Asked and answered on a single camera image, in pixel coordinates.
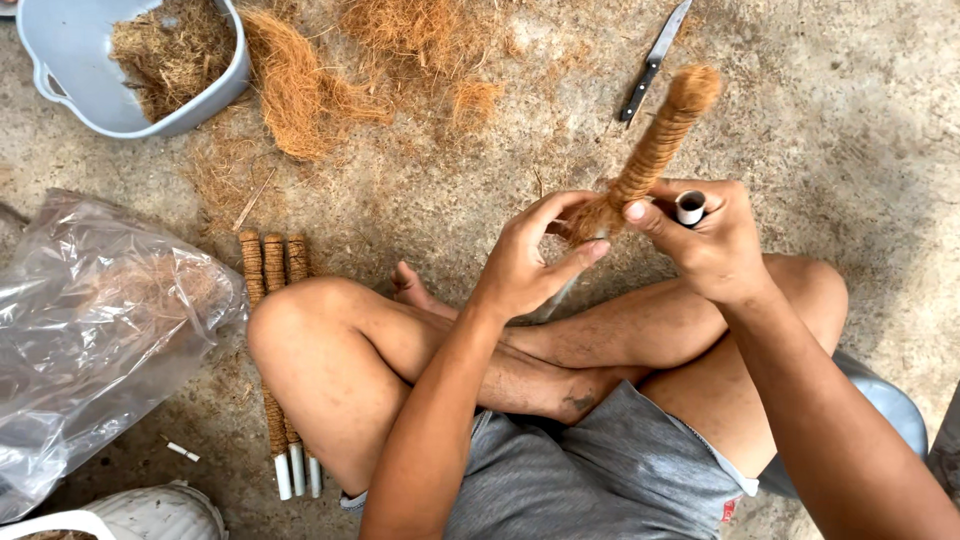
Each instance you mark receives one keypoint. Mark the person's right hand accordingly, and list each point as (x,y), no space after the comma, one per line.
(712,247)

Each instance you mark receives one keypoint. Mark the person's left hand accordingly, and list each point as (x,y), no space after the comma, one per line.
(517,266)

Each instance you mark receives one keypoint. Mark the white thread spool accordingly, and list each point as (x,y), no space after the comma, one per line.
(690,208)

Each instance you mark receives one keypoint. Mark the half-wrapped coir pole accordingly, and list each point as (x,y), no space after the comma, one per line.
(652,150)

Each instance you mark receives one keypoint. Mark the person's right leg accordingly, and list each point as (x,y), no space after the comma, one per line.
(675,337)

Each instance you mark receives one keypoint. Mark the finished coir-wrapped pole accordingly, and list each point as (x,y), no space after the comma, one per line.
(298,259)
(252,270)
(274,262)

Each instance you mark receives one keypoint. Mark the grey shorts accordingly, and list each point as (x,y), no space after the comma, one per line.
(600,472)

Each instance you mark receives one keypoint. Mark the grey plastic stool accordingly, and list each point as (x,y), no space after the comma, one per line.
(885,412)

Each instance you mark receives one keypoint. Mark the thin dry stick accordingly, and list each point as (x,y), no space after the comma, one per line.
(253,199)

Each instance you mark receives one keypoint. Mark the heap of orange coir fibre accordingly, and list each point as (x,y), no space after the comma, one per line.
(315,82)

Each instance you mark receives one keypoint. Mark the small white stub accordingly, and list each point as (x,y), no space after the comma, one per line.
(182,451)

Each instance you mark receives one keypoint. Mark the brown coir fibre filling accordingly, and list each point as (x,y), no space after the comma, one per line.
(172,52)

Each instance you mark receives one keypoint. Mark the clear plastic bag of coir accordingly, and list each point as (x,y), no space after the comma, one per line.
(97,330)

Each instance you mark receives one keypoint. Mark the white ribbed plastic container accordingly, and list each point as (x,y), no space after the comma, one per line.
(161,514)

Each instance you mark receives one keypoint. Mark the grey plastic basin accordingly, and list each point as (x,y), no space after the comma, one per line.
(67,67)

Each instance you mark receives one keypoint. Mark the white plastic tub rim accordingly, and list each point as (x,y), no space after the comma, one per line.
(52,523)

